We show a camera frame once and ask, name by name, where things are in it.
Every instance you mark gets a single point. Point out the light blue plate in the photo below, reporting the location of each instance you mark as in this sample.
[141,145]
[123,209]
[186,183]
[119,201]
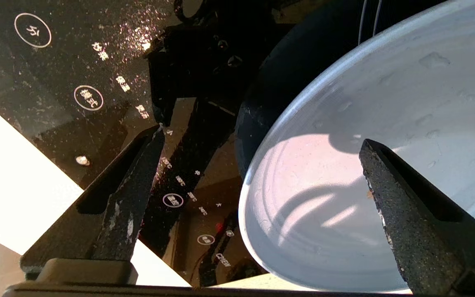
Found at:
[406,103]

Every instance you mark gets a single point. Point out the black induction cooktop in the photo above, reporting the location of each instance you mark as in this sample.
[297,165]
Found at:
[56,62]

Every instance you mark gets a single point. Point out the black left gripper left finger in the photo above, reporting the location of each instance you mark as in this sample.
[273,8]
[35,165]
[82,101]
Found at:
[114,214]

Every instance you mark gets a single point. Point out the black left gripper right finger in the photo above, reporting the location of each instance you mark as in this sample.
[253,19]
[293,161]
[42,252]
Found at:
[427,231]

